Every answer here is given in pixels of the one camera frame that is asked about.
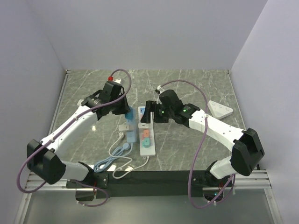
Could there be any coral plug on strip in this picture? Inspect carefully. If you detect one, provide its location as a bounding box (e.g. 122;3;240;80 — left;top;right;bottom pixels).
142;129;150;138

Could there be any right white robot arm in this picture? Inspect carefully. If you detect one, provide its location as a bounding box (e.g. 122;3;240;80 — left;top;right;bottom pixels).
141;90;265;186

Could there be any white square plug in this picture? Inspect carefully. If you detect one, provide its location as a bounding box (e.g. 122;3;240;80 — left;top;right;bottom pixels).
77;99;84;106

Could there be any white power cable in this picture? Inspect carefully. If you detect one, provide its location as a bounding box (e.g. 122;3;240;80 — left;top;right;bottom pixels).
107;132;150;180

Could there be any aluminium frame rail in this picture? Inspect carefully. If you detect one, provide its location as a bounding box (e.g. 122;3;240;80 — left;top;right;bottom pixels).
25;172;72;191

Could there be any blue power cable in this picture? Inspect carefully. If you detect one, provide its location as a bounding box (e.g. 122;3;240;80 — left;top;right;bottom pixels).
93;142;134;173

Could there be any white triangular socket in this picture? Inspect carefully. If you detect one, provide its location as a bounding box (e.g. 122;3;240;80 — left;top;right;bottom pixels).
207;100;234;119

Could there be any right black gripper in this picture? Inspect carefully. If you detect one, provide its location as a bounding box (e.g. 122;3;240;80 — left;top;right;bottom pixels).
140;100;174;124

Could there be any black base bar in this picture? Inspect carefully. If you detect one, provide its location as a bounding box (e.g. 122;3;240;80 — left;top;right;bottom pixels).
65;170;234;201

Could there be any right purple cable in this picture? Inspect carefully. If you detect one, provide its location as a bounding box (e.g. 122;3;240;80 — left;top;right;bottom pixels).
158;79;236;210

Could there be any white adapter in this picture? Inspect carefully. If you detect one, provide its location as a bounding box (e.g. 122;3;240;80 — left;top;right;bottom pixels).
138;123;151;129
118;124;131;131

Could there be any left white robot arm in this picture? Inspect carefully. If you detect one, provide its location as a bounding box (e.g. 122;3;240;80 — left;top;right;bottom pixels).
27;79;130;188

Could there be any teal plug on strip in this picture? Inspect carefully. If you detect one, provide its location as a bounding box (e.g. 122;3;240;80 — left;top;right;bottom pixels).
142;138;151;148

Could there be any white power strip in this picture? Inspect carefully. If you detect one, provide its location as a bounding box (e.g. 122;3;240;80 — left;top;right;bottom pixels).
138;106;156;157

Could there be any blue power strip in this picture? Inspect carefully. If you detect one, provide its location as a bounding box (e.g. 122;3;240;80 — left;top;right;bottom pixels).
125;106;137;143

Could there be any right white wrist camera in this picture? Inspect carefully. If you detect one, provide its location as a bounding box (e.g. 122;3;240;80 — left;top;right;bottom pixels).
155;85;164;104

